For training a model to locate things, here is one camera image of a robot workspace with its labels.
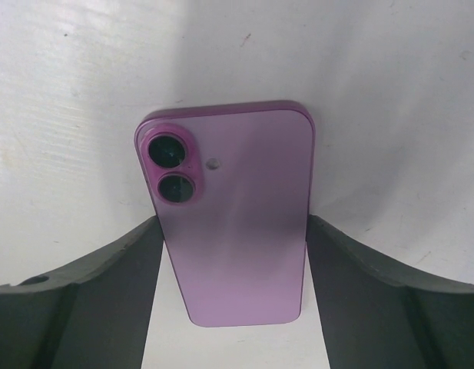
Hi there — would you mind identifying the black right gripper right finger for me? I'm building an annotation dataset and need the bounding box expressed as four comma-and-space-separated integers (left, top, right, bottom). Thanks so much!
307, 215, 474, 368

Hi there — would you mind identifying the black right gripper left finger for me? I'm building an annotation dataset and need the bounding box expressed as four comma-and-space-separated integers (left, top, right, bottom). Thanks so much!
0, 217, 164, 368

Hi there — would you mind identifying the purple smartphone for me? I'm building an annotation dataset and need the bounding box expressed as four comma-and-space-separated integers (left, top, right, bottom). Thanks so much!
134, 100, 315, 327

